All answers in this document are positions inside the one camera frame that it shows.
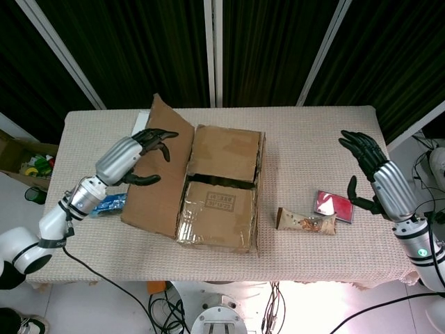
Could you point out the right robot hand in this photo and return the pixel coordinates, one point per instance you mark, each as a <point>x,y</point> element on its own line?
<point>394,189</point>

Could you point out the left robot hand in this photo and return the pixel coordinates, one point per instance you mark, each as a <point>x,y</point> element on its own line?
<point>116,160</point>

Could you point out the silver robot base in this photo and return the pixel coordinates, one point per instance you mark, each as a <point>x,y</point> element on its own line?
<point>219,316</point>

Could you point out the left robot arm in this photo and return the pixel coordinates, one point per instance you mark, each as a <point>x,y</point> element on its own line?
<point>52,219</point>

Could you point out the blue snack packet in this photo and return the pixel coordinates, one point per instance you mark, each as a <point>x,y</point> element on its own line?
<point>111,203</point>

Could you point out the white rounded object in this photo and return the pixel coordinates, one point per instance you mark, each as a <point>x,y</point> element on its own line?
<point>438,161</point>

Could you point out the red flat packet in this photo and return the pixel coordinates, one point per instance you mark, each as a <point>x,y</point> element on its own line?
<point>333,205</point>

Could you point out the beige woven tablecloth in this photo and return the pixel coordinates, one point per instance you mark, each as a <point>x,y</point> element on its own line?
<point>313,156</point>

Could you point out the dark green cup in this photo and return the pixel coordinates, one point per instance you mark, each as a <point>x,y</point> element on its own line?
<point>34,195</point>

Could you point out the brown snack wrapper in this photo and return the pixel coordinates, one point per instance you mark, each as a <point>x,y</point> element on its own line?
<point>295,220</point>

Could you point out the dark green curtain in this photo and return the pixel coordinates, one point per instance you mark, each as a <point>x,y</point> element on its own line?
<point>271,52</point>
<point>393,52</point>
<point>24,69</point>
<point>139,52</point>

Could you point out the orange block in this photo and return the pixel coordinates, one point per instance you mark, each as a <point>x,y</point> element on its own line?
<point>156,288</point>

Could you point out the black and white shoe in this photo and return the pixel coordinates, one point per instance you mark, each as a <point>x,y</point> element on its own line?
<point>34,325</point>

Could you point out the black trouser leg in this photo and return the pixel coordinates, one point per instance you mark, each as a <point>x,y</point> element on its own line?
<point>8,320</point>

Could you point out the white frame post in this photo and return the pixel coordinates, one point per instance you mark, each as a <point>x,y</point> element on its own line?
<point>417,127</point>
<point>325,52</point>
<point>59,48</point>
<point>15,125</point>
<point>213,52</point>

